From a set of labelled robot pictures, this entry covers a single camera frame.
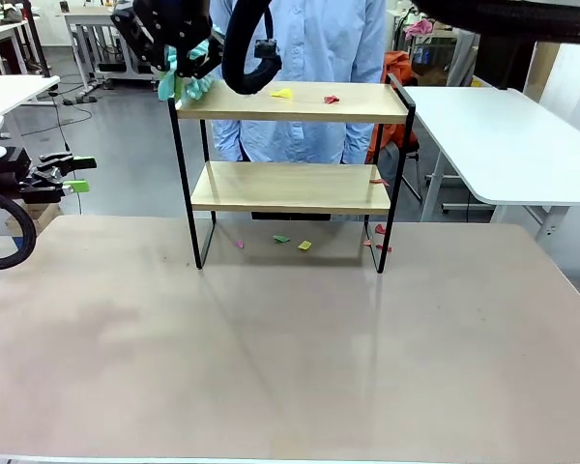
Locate pink cloth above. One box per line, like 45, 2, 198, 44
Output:
404, 18, 447, 39

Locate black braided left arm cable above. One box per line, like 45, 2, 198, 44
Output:
0, 186, 38, 271

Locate black stand pole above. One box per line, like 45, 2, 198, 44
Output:
22, 0, 54, 81

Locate small white desk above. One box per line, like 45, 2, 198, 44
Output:
0, 74, 62, 118

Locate brown cardboard panel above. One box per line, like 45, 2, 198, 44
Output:
524, 41, 565, 102

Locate orange jacket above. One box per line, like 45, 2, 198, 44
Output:
365, 50, 421, 165

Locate brown cardboard box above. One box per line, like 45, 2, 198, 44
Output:
4, 202, 62, 238

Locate teal chenille duster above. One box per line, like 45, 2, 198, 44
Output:
157, 41, 215, 103

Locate black office chair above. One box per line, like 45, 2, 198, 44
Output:
381, 139, 424, 202

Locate black-framed two-tier wooden shelf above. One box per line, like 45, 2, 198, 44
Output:
166, 69, 417, 276

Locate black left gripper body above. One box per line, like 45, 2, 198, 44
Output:
0, 147, 65, 204

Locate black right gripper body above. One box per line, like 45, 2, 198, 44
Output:
109, 0, 214, 67

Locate black computer monitor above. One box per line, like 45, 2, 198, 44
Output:
497, 37, 537, 93

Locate person in blue shirt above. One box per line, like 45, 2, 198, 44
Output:
210, 0, 388, 165

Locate thin black floor cable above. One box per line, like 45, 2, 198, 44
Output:
51, 91, 94, 152

